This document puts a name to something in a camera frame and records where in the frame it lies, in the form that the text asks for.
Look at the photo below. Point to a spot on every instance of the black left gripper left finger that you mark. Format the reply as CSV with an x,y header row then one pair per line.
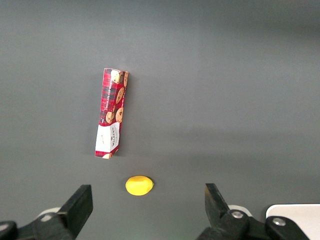
x,y
77,207

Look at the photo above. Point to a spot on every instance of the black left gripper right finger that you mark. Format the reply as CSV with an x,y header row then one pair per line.
x,y
216,207

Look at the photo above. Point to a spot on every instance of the beige plastic tray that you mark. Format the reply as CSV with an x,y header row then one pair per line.
x,y
300,215

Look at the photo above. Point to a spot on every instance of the yellow lemon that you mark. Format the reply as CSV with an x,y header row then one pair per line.
x,y
139,185

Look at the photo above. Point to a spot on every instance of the red tartan cookie box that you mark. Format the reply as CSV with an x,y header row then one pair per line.
x,y
111,110

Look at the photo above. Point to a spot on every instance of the dark grey table mat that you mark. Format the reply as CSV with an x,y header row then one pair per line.
x,y
200,100

